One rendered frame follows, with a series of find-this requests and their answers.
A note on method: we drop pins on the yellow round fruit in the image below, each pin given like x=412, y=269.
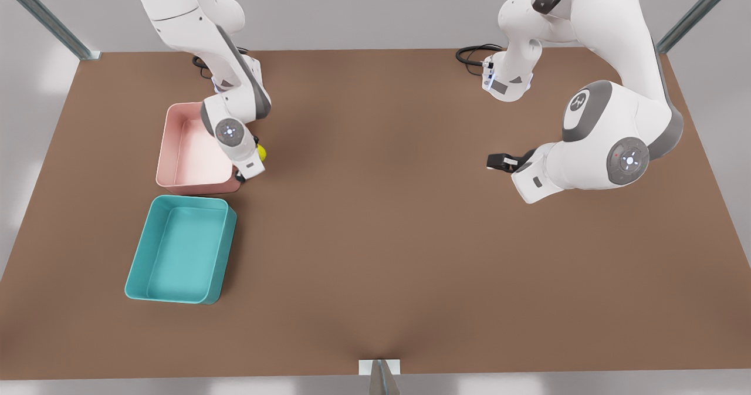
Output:
x=261, y=152

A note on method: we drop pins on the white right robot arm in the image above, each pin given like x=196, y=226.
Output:
x=193, y=19

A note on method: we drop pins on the pink rectangular bin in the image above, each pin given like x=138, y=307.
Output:
x=193, y=154

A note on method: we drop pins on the teal rectangular bin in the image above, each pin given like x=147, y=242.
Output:
x=179, y=251

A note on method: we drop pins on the silver frame post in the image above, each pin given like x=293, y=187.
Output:
x=47, y=16
x=381, y=377
x=695, y=13

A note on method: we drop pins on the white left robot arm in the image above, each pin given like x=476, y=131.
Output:
x=610, y=119

